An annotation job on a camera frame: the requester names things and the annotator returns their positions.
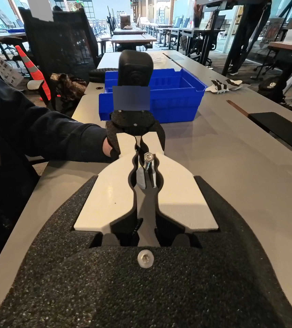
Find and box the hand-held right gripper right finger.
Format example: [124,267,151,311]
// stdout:
[148,153,219,246]

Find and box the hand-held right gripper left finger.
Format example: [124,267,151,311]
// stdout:
[73,151,143,247]

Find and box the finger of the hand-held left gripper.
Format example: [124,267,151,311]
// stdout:
[142,132,165,188]
[116,133,153,189]

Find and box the metal hex bolt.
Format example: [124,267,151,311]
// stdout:
[143,152,155,180]

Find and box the blue plastic bin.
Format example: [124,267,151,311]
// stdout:
[99,68,207,124]

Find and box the person's left forearm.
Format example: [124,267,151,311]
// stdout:
[0,65,110,163]

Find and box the person's left hand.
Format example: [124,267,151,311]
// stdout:
[102,137,112,157]

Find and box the black rounded object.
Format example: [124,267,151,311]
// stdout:
[89,68,112,83]

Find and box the camouflage patterned cloth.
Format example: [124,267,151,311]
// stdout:
[49,72,88,114]

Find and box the grey background desk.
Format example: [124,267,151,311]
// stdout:
[111,33,157,52]
[0,30,28,62]

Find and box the striped black white cloth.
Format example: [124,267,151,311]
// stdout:
[205,79,243,92]

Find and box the black mesh office chair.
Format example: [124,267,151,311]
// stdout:
[17,6,100,116]

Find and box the person's dark clothed torso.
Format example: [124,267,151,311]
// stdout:
[0,85,42,285]

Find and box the orange traffic cone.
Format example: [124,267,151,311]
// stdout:
[15,45,52,101]

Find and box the black rectangular table mat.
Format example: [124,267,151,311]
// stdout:
[248,112,292,160]

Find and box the black backpack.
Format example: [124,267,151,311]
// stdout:
[258,76,288,103]

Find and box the printed paper sheet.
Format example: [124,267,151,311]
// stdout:
[0,51,24,87]

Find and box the wood edged grey desk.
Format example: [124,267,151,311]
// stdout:
[267,41,292,103]

